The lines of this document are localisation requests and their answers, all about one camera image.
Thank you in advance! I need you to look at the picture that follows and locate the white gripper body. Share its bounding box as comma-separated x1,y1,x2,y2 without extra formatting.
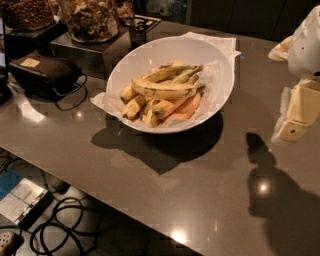
268,5,320,80

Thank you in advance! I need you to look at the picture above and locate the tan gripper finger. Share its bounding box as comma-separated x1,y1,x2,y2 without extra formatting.
277,79,320,142

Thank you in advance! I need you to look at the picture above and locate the curved yellow banana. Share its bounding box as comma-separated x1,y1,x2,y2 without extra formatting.
131,77,205,99

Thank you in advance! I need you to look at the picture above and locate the white oval bowl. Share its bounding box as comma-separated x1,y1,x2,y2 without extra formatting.
105,35,236,135

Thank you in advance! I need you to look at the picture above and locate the orange banana lower right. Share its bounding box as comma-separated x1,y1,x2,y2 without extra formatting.
164,92,201,123

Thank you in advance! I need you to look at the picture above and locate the greenish banana at back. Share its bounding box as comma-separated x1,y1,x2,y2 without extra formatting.
142,61,203,82

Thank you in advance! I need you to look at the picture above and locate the yellow banana with dark tip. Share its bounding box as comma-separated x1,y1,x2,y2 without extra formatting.
152,98,187,119

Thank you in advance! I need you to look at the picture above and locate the yellow banana lower left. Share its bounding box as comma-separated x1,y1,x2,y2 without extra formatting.
122,94,146,119

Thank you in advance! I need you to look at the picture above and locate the white paper liner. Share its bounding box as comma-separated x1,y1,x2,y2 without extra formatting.
89,31,242,130

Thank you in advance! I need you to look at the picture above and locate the dark metal jar stand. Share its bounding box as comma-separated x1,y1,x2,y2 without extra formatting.
51,27,131,80

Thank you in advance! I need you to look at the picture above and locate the glass jar of granola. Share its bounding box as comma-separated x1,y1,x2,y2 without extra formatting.
58,0,119,43

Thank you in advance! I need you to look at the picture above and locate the glass jar of brown cereal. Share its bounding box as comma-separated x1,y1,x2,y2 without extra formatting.
0,0,54,31

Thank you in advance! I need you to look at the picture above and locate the silver box on floor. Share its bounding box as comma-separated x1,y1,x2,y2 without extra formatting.
0,178,48,224

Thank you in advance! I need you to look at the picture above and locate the beige power strip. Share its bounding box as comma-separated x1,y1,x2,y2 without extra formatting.
0,231,20,256

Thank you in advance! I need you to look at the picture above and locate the black cable on table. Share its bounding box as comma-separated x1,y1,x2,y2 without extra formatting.
53,73,89,112

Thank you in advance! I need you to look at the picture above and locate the black cable on floor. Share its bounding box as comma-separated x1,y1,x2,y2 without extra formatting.
29,195,101,256

